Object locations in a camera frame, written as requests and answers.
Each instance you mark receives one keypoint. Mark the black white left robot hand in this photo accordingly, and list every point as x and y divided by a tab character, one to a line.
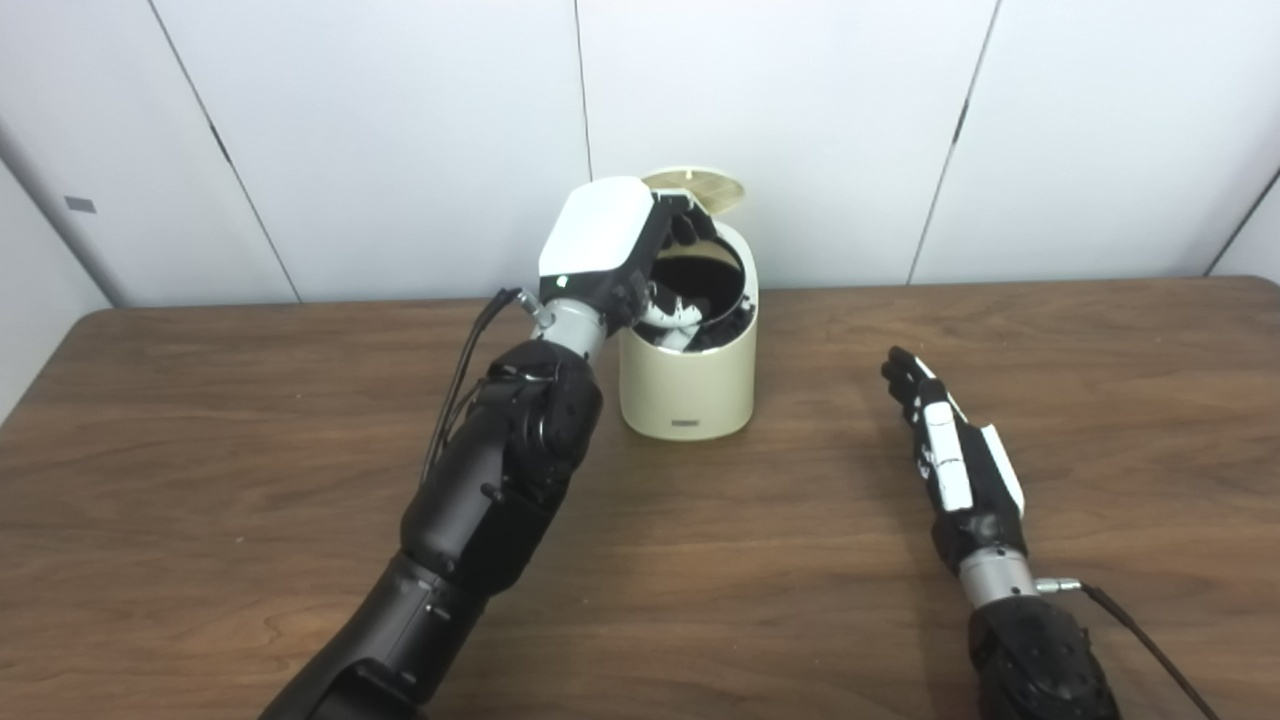
600	235

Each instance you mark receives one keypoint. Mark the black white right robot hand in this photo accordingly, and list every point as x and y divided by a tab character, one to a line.
965	490

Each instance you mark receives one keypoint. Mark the round cream bin lid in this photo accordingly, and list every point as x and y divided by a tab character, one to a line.
715	188

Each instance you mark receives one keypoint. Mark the cream-colored cylindrical bin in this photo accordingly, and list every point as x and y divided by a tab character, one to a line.
690	390

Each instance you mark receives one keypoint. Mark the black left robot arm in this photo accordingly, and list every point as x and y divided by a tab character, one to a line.
490	500

